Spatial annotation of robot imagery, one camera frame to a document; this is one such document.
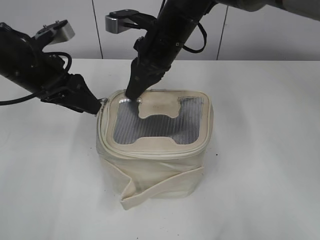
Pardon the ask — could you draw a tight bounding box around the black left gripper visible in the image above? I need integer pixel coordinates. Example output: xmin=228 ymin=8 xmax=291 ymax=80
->
xmin=39 ymin=55 xmax=104 ymax=116

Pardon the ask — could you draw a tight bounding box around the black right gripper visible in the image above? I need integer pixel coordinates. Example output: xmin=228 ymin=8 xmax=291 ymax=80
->
xmin=125 ymin=36 xmax=173 ymax=98

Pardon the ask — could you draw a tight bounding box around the cream fabric zipper bag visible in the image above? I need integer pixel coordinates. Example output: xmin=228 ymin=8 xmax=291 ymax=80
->
xmin=96 ymin=89 xmax=214 ymax=210

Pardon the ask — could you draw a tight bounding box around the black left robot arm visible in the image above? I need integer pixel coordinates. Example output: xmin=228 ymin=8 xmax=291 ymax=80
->
xmin=0 ymin=20 xmax=102 ymax=115

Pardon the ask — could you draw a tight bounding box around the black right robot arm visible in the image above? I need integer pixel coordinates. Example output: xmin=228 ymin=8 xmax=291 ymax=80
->
xmin=125 ymin=0 xmax=320 ymax=101

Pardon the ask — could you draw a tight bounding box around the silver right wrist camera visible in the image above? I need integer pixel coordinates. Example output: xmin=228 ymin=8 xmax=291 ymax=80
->
xmin=105 ymin=9 xmax=157 ymax=34

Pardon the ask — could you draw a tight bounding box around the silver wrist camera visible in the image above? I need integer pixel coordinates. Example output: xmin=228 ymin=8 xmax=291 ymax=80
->
xmin=33 ymin=20 xmax=75 ymax=47
xmin=105 ymin=9 xmax=157 ymax=34

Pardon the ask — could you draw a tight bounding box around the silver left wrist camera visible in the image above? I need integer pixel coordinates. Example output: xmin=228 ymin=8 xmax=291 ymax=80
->
xmin=33 ymin=20 xmax=75 ymax=47

